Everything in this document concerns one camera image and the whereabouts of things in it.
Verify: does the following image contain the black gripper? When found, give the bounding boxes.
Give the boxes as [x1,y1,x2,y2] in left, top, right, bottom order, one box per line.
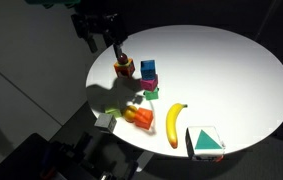
[70,13,129,63]

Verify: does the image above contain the lime green block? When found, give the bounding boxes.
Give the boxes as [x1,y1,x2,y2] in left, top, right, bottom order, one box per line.
[104,105,123,119]

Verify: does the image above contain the blue block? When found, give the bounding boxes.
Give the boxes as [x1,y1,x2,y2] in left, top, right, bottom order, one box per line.
[140,59,157,81]

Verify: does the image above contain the magenta block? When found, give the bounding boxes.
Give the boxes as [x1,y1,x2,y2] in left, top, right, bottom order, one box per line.
[139,74,159,93]

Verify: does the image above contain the dark green block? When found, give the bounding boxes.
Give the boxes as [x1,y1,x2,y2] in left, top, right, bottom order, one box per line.
[143,87,160,101]

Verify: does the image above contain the orange block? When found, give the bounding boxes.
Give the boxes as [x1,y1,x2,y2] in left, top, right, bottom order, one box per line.
[134,107,154,131]

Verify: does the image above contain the dark red ball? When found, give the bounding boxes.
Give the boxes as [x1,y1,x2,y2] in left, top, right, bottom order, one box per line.
[117,53,130,66]

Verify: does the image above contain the orange shape sorter cube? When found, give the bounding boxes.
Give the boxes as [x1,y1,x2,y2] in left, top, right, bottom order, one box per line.
[113,58,136,79]

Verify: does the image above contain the grey embossed cube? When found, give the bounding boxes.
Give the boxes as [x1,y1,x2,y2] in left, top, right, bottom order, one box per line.
[94,113,118,134]

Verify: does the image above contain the yellow banana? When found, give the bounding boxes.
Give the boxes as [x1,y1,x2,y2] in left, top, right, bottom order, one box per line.
[165,102,189,150]

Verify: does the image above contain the white table leg base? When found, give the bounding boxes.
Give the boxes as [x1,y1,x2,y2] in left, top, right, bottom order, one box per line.
[135,150,155,173]

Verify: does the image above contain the white box with teal triangle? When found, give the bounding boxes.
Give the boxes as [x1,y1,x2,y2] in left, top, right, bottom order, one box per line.
[185,125,226,162]

